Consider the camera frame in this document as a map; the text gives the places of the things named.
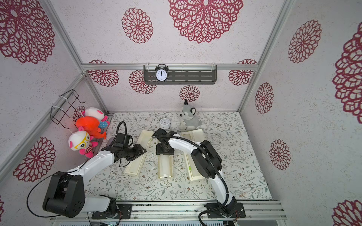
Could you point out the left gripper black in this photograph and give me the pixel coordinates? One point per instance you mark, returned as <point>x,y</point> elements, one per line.
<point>139,151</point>

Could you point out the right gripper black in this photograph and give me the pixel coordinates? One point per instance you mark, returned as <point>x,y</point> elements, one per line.
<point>164,148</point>

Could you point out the cream dispenser lid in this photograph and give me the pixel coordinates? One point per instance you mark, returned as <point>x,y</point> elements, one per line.
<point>134,168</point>

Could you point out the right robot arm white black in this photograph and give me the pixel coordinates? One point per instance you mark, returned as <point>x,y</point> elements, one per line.
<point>207,161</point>

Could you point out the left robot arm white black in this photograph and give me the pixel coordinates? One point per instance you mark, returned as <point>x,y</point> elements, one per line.
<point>66,196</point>

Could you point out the floral table mat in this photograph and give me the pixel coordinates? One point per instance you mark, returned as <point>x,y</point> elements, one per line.
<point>224,130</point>

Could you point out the grey plush toy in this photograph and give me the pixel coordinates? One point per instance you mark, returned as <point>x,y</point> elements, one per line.
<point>189,121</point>

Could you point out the red plush toy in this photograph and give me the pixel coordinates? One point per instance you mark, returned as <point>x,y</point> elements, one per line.
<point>90,125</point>

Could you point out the white pink plush top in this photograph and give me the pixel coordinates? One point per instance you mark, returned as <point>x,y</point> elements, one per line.
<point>95,113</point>

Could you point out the black alarm clock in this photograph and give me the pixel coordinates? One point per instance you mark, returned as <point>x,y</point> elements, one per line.
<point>162,72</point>

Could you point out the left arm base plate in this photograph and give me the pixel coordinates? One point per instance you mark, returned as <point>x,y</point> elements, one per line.
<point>123,211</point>

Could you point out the grey wall shelf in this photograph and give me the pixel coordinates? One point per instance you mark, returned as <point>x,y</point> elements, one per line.
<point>182,76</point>

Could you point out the black wire basket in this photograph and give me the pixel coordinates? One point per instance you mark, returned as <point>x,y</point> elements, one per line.
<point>67,109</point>

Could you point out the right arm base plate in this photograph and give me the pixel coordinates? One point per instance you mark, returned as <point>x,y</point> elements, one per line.
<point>237,211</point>

